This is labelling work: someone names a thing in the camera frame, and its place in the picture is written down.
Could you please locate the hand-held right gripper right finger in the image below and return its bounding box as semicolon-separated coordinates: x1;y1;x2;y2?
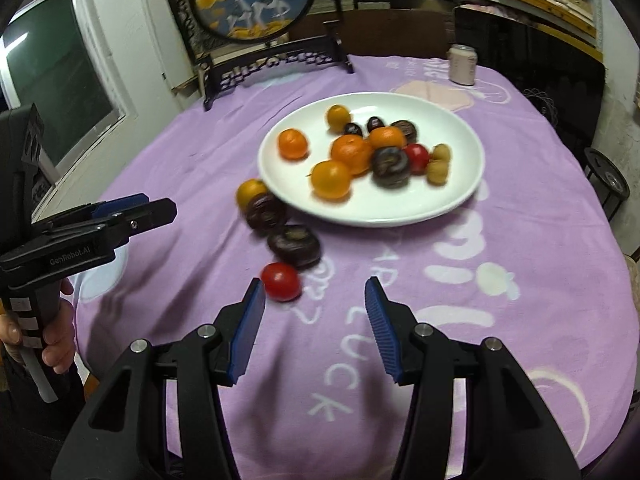
364;276;583;480

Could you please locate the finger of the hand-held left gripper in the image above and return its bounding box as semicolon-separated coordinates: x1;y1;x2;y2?
50;198;178;252
35;192;151;233

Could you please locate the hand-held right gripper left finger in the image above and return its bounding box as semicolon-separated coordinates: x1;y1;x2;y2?
50;277;267;480

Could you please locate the dark water chestnut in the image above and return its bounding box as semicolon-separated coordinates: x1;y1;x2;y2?
266;225;322;270
245;193;288;233
390;120;420;145
371;146;412;189

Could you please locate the small orange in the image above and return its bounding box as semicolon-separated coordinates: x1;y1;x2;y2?
369;126;407;151
330;135;376;177
236;179;271;211
310;160;352;201
326;105;352;133
278;129;309;161

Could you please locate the white plate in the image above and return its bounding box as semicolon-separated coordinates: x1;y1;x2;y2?
257;91;486;228

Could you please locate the person's left hand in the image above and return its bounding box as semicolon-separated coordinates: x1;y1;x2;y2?
0;279;77;375

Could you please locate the purple printed tablecloth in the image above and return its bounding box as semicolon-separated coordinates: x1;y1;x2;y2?
72;54;640;480

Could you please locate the window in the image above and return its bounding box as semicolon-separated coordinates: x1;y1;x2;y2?
0;0;126;181

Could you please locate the white board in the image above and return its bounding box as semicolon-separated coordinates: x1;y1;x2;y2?
140;0;196;111

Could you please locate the round deer screen on stand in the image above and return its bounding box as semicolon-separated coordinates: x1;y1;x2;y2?
159;0;356;112

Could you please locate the black round metal stool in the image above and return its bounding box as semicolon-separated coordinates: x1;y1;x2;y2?
582;147;631;221

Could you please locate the pale drink can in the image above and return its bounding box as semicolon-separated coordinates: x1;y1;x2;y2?
447;45;478;86

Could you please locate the shelf of wooden boxes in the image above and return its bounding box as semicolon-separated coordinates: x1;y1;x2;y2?
340;0;608;61

